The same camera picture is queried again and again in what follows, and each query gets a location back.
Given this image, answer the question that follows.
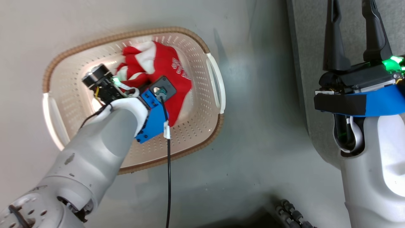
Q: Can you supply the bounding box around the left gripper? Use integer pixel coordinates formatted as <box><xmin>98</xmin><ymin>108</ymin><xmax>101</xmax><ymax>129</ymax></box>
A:
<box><xmin>82</xmin><ymin>64</ymin><xmax>140</xmax><ymax>104</ymax></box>

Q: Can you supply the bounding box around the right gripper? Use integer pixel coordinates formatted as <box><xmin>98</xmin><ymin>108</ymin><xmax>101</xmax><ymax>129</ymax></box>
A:
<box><xmin>317</xmin><ymin>0</ymin><xmax>405</xmax><ymax>95</ymax></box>

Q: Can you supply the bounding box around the red sports jersey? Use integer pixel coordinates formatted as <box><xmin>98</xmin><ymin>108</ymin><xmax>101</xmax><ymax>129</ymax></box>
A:
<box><xmin>115</xmin><ymin>41</ymin><xmax>193</xmax><ymax>126</ymax></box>

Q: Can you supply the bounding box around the grey fabric sofa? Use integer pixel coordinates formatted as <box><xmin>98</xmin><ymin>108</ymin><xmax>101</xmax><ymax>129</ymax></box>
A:
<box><xmin>286</xmin><ymin>0</ymin><xmax>405</xmax><ymax>170</ymax></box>

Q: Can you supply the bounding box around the beige plastic laundry basket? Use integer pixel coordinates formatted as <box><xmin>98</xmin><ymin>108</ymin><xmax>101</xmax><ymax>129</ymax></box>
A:
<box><xmin>42</xmin><ymin>26</ymin><xmax>226</xmax><ymax>175</ymax></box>

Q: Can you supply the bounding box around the black cable with teal plug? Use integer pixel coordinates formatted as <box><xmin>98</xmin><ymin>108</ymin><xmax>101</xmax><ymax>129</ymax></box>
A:
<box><xmin>157</xmin><ymin>87</ymin><xmax>173</xmax><ymax>228</ymax></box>

